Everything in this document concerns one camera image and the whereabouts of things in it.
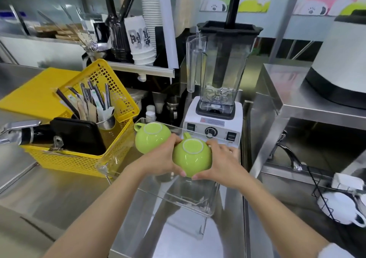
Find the white appliance with black base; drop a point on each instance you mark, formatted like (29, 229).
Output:
(340, 66)

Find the clear plastic tray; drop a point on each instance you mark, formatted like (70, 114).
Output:
(183, 194)

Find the black and silver hand tool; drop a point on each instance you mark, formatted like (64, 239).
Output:
(31, 134)

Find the person's left thumb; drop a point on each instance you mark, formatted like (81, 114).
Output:
(177, 171)

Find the person's right thumb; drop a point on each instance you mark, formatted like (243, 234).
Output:
(202, 175)

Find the tall stack of white cups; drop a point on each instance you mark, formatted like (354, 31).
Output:
(151, 6)

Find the person's right hand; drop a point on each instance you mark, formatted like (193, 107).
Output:
(226, 169)

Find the small metal cup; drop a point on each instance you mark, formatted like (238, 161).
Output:
(107, 123)

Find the green ceramic cup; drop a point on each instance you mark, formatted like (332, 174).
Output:
(150, 137)
(192, 157)

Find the person's right forearm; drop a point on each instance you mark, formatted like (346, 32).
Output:
(274, 220)

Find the metal faucet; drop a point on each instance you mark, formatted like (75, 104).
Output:
(290, 154)

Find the black blender lid with tamper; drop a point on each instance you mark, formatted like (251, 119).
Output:
(230, 27)

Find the dark container of black utensils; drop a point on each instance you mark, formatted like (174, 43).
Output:
(118, 37)

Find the clear blender jar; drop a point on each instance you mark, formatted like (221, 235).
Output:
(221, 71)

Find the white sleeve cuff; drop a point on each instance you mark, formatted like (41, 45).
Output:
(334, 252)

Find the stack of printed paper cups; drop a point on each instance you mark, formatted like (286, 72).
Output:
(140, 43)

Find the stainless steel sink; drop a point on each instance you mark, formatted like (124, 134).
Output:
(300, 197)

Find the white blender base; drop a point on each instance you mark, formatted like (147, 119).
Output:
(213, 127)

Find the yellow cutting board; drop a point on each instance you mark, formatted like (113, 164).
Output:
(31, 94)

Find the small white bottle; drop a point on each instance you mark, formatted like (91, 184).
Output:
(150, 114)

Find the person's left forearm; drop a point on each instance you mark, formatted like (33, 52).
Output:
(103, 217)

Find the person's left hand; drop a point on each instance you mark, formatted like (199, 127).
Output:
(158, 160)

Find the metal shelf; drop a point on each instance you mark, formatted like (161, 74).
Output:
(143, 68)

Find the black flat case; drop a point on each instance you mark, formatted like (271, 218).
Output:
(77, 136)

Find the yellow plastic basket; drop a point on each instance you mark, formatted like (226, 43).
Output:
(111, 94)

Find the white ceramic cup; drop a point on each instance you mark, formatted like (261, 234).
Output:
(340, 209)

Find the metal utensil holder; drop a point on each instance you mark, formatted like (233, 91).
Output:
(95, 56)

